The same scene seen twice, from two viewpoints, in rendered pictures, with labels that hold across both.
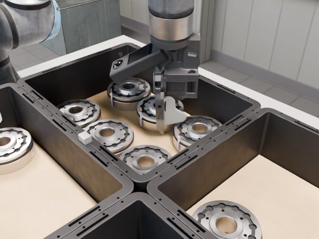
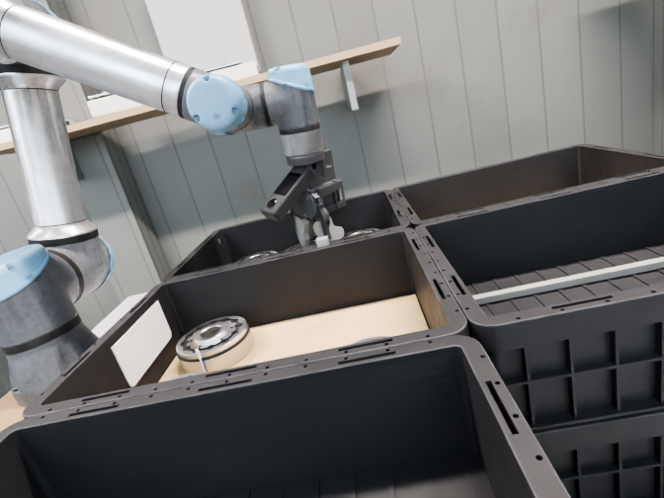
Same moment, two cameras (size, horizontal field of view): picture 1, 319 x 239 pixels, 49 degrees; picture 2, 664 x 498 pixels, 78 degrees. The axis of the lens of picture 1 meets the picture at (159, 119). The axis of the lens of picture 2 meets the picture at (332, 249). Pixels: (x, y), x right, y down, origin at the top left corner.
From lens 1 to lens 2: 0.52 m
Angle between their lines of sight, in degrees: 40
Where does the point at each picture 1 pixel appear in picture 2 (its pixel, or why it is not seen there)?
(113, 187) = (386, 250)
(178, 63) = (320, 179)
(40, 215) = (337, 337)
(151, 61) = (304, 181)
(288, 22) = not seen: hidden behind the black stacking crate
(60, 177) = (303, 320)
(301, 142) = (434, 194)
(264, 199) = not seen: hidden behind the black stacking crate
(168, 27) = (313, 138)
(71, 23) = not seen: outside the picture
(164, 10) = (307, 123)
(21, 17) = (76, 254)
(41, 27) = (101, 262)
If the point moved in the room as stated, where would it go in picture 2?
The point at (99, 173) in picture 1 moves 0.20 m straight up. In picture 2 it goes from (364, 254) to (331, 114)
